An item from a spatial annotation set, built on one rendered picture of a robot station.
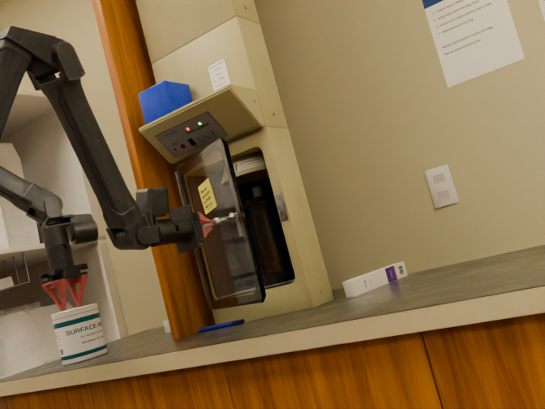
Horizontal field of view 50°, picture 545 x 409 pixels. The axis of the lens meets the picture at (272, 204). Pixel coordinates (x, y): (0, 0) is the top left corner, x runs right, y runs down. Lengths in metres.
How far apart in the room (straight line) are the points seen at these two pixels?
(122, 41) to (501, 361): 1.31
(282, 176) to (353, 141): 0.43
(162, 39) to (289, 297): 0.80
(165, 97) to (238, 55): 0.22
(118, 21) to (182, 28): 0.22
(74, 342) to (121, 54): 0.82
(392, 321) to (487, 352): 0.16
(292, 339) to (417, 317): 0.26
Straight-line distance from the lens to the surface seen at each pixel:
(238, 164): 1.56
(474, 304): 0.99
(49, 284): 1.50
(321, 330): 1.10
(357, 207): 1.83
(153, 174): 1.66
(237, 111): 1.45
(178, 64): 1.68
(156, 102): 1.57
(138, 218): 1.21
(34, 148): 2.88
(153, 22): 1.76
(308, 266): 1.47
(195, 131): 1.53
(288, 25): 2.00
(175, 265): 1.63
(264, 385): 1.24
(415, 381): 1.09
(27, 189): 1.52
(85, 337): 1.76
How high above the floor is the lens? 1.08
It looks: 5 degrees up
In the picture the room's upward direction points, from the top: 15 degrees counter-clockwise
